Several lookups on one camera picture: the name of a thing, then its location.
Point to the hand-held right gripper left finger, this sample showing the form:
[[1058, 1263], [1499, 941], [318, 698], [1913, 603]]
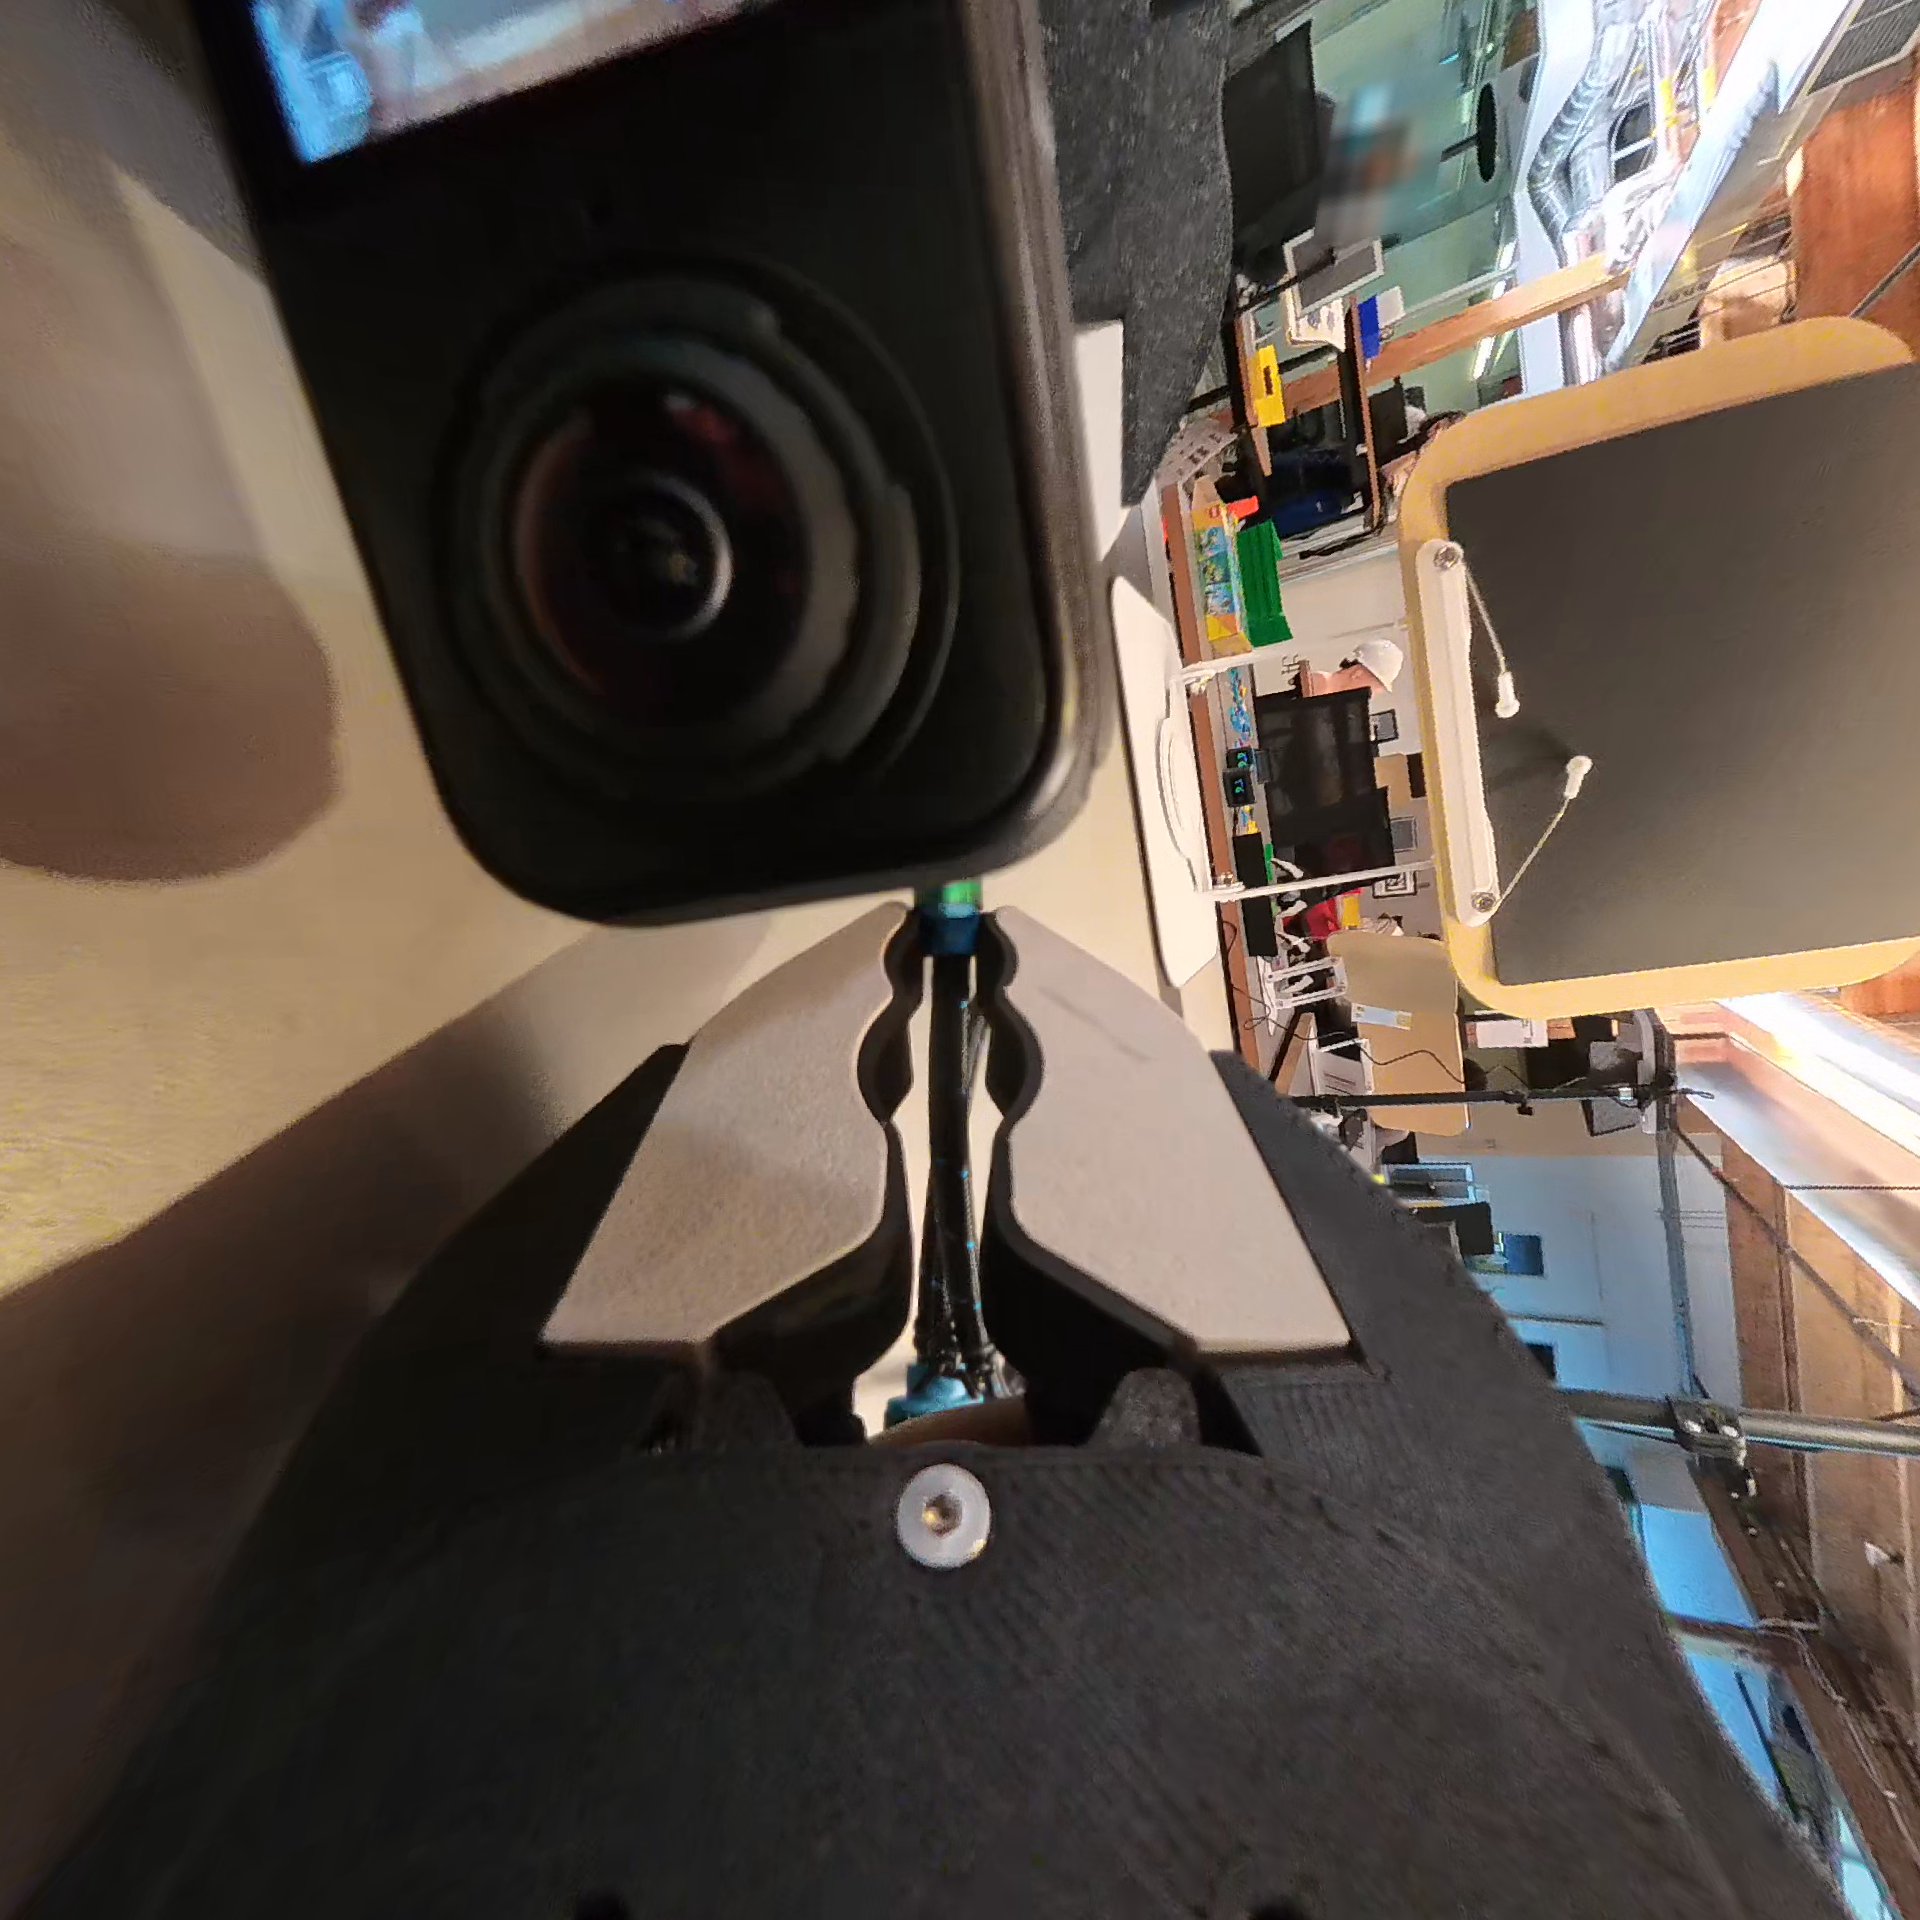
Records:
[[734, 1184]]

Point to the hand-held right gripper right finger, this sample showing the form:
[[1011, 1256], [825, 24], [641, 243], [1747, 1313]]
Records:
[[1169, 1184]]

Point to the beige panel on white stand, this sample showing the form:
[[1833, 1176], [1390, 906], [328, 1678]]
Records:
[[1402, 991]]

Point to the small black electronic devices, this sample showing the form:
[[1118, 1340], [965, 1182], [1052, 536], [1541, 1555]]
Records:
[[1240, 781]]

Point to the colourful toy boxes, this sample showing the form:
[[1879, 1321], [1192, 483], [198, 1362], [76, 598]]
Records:
[[1214, 578]]

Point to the green plastic bin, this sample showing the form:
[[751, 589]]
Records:
[[1260, 586]]

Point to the wood-framed black panel stand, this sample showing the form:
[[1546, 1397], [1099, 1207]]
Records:
[[1694, 673]]

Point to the silver ceiling duct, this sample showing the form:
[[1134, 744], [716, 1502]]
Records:
[[1816, 1072]]

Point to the silver duct with vent grille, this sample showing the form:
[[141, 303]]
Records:
[[1590, 151]]

